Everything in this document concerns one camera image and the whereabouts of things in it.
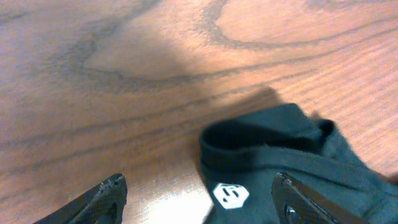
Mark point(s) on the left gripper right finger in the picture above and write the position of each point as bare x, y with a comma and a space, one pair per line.
297, 203

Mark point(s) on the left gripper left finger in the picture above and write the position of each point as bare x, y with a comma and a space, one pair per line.
103, 204

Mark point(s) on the black t-shirt with logo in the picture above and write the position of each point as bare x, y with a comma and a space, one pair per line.
241, 156

